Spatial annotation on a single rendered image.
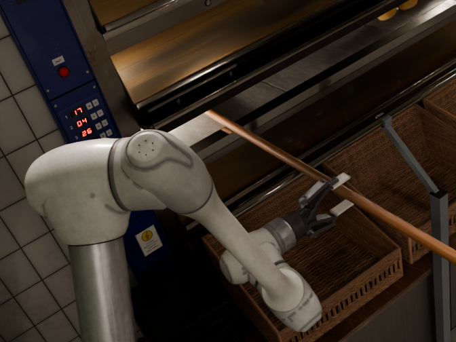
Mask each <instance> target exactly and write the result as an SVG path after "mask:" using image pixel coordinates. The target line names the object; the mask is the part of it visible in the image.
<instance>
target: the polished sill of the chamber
mask: <svg viewBox="0 0 456 342"><path fill-rule="evenodd" d="M455 12H456V0H448V1H445V2H444V3H442V4H440V5H439V6H437V7H435V8H434V9H431V10H430V11H428V12H426V13H424V14H423V15H421V16H420V17H418V18H416V19H414V20H412V21H410V22H409V23H407V24H405V25H404V26H401V27H400V28H398V29H396V30H395V31H393V32H391V33H390V34H388V35H386V36H384V37H382V38H380V39H379V40H377V41H375V42H374V43H372V44H370V45H368V46H366V47H365V48H363V49H361V50H360V51H358V52H356V53H355V54H352V55H351V56H349V57H347V58H345V59H344V60H342V61H340V62H338V63H336V64H335V65H333V66H331V67H330V68H328V69H326V70H325V71H322V72H321V73H319V74H317V75H315V76H314V77H312V78H310V79H308V80H307V81H305V82H303V83H301V84H300V85H298V86H296V87H294V88H293V89H291V90H289V91H287V92H285V93H284V94H282V95H280V96H278V97H277V98H275V99H273V100H271V101H269V102H268V103H266V104H264V105H263V106H261V107H259V108H257V109H255V110H254V111H252V112H250V113H249V114H247V115H245V116H243V117H241V118H239V119H238V120H236V121H234V122H235V123H236V124H238V125H240V126H241V127H243V128H246V129H247V130H249V131H250V132H251V131H253V130H255V129H257V128H258V127H260V126H262V125H263V124H266V123H267V122H268V121H271V120H272V119H274V118H275V117H277V116H279V115H281V114H283V113H284V112H286V111H287V110H289V109H291V108H293V107H295V106H296V105H298V104H299V103H301V102H303V101H304V100H307V99H308V98H310V97H312V96H313V95H315V94H317V93H318V92H320V91H322V90H323V89H325V88H327V87H328V86H331V85H332V84H334V83H336V82H337V81H339V80H341V79H342V78H344V77H346V76H348V75H349V74H351V73H353V72H354V71H357V70H358V69H360V68H361V67H363V66H365V65H366V64H368V63H370V62H372V61H373V60H375V59H377V58H378V57H380V56H382V55H384V54H385V53H387V52H389V51H390V50H392V49H394V48H396V47H398V46H399V45H401V44H403V43H404V42H406V41H408V40H409V39H411V38H413V37H414V36H416V35H418V34H419V33H422V32H423V31H425V30H427V29H428V28H430V27H431V26H434V25H435V24H437V23H439V22H440V21H442V20H444V19H445V18H447V17H449V16H451V15H452V14H454V13H455ZM241 137H242V136H240V135H239V134H237V133H235V132H234V131H232V130H230V129H229V128H227V127H224V128H222V129H220V130H219V131H217V132H215V133H214V134H211V135H209V136H208V137H206V138H205V139H203V140H201V141H199V142H197V143H195V144H194V145H192V146H190V148H191V149H192V150H193V151H194V152H195V153H196V154H197V156H198V157H199V158H200V159H201V160H203V159H205V158H207V157H209V156H210V155H212V154H213V153H216V152H217V151H219V150H221V149H222V148H224V147H226V146H227V145H229V144H231V143H233V142H234V141H236V140H237V139H239V138H241Z"/></svg>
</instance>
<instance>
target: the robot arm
mask: <svg viewBox="0 0 456 342"><path fill-rule="evenodd" d="M350 178H351V176H349V175H348V174H346V173H344V172H343V173H342V174H340V175H338V176H337V177H333V178H332V179H330V180H329V181H327V180H324V179H323V178H321V179H320V180H319V181H318V182H317V183H316V184H315V185H313V186H312V187H311V188H310V189H309V190H308V191H307V192H306V193H305V194H303V195H302V196H301V197H298V198H297V202H298V203H299V207H298V208H297V210H295V211H294V212H289V213H288V214H286V215H284V216H283V217H282V218H275V219H273V220H272V221H271V222H269V223H267V224H266V225H264V226H263V227H261V228H260V229H257V230H255V231H251V232H250V233H248V232H247V231H246V230H245V228H243V227H242V225H241V224H240V223H239V221H238V220H237V219H236V218H235V217H234V215H232V213H231V212H230V211H229V210H228V209H227V207H226V206H225V205H224V203H222V201H221V199H220V197H219V196H218V194H217V192H216V189H215V187H214V183H213V180H212V177H211V176H210V174H209V172H208V171H207V169H206V166H205V164H204V163H203V161H202V160H201V159H200V158H199V157H198V156H197V154H196V153H195V152H194V151H193V150H192V149H191V148H190V147H189V146H188V145H186V144H185V143H184V142H183V141H182V140H180V139H179V138H177V137H175V136H173V135H171V134H169V133H167V132H163V131H160V130H143V131H140V132H137V133H136V134H134V135H133V136H131V137H127V138H99V139H94V140H85V141H81V142H74V143H71V144H67V145H63V146H61V147H58V148H55V149H52V150H51V151H48V152H47V153H45V154H43V155H42V156H41V157H39V158H37V159H36V160H35V161H34V162H33V163H32V164H31V166H30V168H29V169H28V171H27V173H26V176H25V180H24V190H25V193H26V198H27V200H28V202H29V204H30V206H31V207H32V208H33V209H34V210H35V211H36V212H37V213H38V214H40V215H41V216H43V217H45V218H48V219H49V221H50V222H51V224H52V226H53V228H54V229H55V231H56V234H57V236H58V237H59V238H60V240H61V241H62V242H63V243H64V244H67V245H68V249H69V258H70V264H71V273H72V278H73V287H74V292H75V300H76V306H77V315H78V320H79V328H80V333H81V342H138V341H137V336H136V326H135V321H134V312H133V306H132V297H131V291H130V282H129V277H128V267H127V262H126V252H125V247H124V237H123V235H124V234H125V233H126V230H127V228H128V225H129V219H130V213H131V211H137V210H163V209H166V208H169V209H171V210H172V211H174V212H175V213H178V214H181V215H184V216H188V217H190V218H192V219H195V220H196V221H198V222H199V223H201V224H202V225H203V226H204V227H205V228H206V229H207V230H209V232H210V233H211V234H212V235H213V236H214V237H215V238H216V239H217V240H218V241H219V242H220V243H221V244H222V245H223V246H224V247H225V248H226V251H224V253H223V254H222V255H221V258H220V261H219V265H220V268H221V271H222V272H223V274H224V276H225V277H226V278H227V280H228V281H229V282H230V283H231V284H244V283H246V282H247V281H249V282H250V283H251V284H253V285H254V286H255V287H256V289H257V290H258V291H259V292H260V294H261V298H262V300H263V301H264V302H265V304H266V306H268V308H269V309H270V310H271V312H272V313H273V314H274V315H275V316H276V317H277V318H279V319H280V320H281V321H282V322H283V323H284V324H285V325H287V327H289V328H291V329H293V330H295V331H297V332H306V331H307V330H309V329H310V328H311V327H312V326H313V325H314V324H315V323H316V322H318V321H319V320H320V318H321V317H322V306H321V304H320V301H319V299H318V297H317V296H316V294H315V292H314V291H313V290H312V289H311V287H310V285H309V284H308V283H307V282H306V281H305V279H304V278H303V277H302V276H301V275H300V274H299V273H298V272H297V271H296V270H295V269H293V268H292V267H290V266H289V265H288V264H287V263H286V261H285V260H284V259H283V258H282V254H284V253H285V252H286V251H287V250H289V249H290V248H292V247H293V246H295V244H296V242H297V240H299V239H300V238H302V237H303V236H304V235H306V236H307V237H309V238H310V239H311V238H312V237H313V236H315V235H316V234H318V233H320V232H322V231H325V230H327V229H329V228H331V227H334V226H335V225H336V222H335V220H336V219H337V217H338V216H340V215H341V214H343V213H344V211H346V210H347V209H348V208H350V207H351V206H353V203H351V202H350V201H348V200H346V199H345V200H344V201H342V202H341V203H340V204H338V205H337V206H335V207H334V208H332V209H331V210H330V212H331V213H330V212H329V213H327V214H319V215H316V212H315V211H316V210H317V208H318V204H319V203H320V202H321V201H322V200H323V198H324V197H325V195H326V194H327V193H328V192H329V191H330V189H331V190H334V189H336V188H337V187H338V186H340V185H342V184H343V183H344V182H346V181H347V180H349V179H350ZM310 206H312V207H313V208H312V207H310ZM329 223H330V224H329Z"/></svg>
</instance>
